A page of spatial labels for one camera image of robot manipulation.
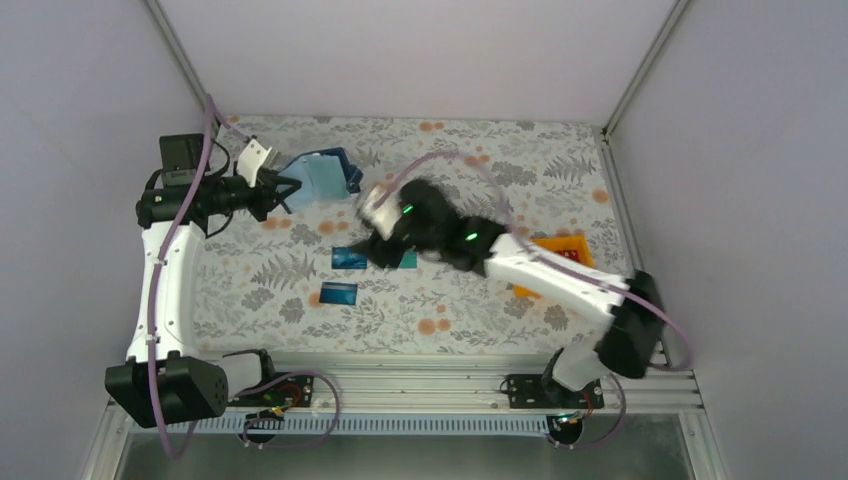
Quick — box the blue striped credit card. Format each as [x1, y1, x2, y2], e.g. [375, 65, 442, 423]
[319, 282, 358, 306]

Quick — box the dark blue credit card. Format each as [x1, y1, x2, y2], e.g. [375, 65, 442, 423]
[331, 247, 367, 270]

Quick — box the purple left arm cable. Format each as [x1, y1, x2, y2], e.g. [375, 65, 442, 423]
[145, 92, 250, 461]

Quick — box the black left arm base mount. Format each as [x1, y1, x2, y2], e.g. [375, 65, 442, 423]
[217, 349, 315, 410]

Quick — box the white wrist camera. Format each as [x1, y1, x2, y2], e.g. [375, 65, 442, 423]
[235, 137, 277, 188]
[357, 184, 401, 240]

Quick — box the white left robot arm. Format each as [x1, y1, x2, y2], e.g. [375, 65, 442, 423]
[104, 133, 301, 428]

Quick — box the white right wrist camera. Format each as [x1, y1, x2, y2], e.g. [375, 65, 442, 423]
[357, 184, 401, 240]

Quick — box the teal credit card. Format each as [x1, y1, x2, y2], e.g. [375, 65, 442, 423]
[398, 250, 418, 269]

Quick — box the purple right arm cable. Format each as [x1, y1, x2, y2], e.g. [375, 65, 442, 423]
[380, 148, 694, 372]

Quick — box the floral table cloth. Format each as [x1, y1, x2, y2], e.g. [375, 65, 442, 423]
[194, 115, 629, 354]

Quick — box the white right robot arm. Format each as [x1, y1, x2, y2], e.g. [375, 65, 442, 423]
[354, 179, 665, 407]

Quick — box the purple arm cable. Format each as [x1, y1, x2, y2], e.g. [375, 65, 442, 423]
[145, 92, 250, 461]
[380, 148, 694, 372]

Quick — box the aluminium rail base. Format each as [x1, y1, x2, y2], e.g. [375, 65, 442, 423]
[132, 351, 705, 436]

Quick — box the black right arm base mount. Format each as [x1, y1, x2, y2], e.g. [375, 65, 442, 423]
[499, 374, 605, 410]

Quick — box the blue leather card holder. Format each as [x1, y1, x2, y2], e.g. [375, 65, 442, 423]
[278, 147, 363, 213]

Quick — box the yellow plastic bin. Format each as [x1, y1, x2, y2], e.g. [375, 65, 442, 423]
[529, 236, 595, 268]

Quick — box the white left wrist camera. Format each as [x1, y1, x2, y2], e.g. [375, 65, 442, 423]
[235, 137, 277, 188]

